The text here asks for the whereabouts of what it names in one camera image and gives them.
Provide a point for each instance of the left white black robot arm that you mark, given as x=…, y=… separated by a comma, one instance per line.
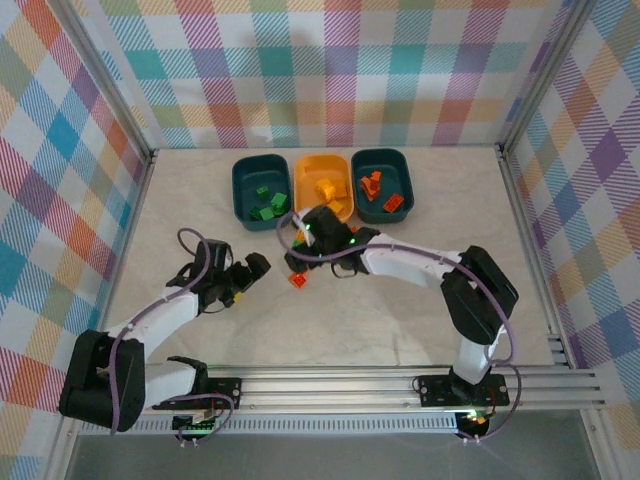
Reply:
x=100, y=380

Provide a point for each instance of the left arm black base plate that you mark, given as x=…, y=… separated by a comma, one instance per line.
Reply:
x=225, y=392

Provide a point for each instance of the aluminium frame post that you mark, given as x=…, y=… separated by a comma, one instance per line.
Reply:
x=107, y=85
x=545, y=75

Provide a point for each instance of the long green lego brick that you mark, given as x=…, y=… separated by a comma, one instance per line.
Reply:
x=254, y=213

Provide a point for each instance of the long aluminium base rail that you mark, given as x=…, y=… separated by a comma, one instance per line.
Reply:
x=325, y=390

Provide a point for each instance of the aluminium frame leg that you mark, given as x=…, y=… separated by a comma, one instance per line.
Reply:
x=62, y=455
x=600, y=445

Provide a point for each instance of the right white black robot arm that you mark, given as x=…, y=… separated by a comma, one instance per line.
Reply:
x=475, y=295

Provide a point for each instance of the yellow plastic container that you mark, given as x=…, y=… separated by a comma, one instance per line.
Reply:
x=312, y=172

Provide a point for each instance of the aluminium side rail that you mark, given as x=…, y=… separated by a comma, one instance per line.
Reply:
x=515, y=200
x=142, y=195

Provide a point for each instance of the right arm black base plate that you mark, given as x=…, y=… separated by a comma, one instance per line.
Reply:
x=435, y=390

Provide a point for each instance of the dark teal plastic container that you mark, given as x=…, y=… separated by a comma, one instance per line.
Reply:
x=395, y=175
x=250, y=175

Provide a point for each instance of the dark green lego brick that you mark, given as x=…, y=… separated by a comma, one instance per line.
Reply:
x=278, y=201

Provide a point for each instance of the yellow round lego piece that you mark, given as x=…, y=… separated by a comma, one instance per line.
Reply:
x=239, y=298

